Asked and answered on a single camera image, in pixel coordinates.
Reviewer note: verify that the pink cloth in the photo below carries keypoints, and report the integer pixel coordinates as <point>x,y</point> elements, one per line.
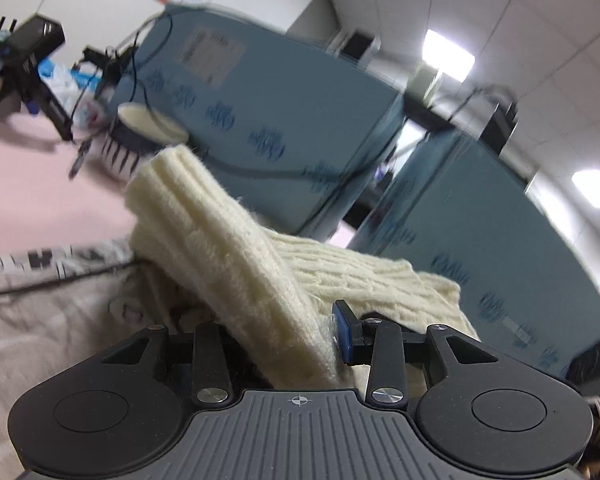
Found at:
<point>39,205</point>

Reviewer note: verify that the cream knitted sweater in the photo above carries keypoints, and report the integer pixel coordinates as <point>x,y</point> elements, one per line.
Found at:
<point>273,292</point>

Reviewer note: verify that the large blue cardboard box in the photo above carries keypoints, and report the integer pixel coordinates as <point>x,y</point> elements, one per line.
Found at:
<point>455,210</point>

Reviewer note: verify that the beige printed bed sheet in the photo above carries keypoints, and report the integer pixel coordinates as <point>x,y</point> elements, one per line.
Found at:
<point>59,306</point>

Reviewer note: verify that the striped ceramic bowl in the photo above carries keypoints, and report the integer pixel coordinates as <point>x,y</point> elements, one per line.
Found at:
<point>135,135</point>

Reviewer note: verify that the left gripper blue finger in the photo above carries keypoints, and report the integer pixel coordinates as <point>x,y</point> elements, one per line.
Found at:
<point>349,333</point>

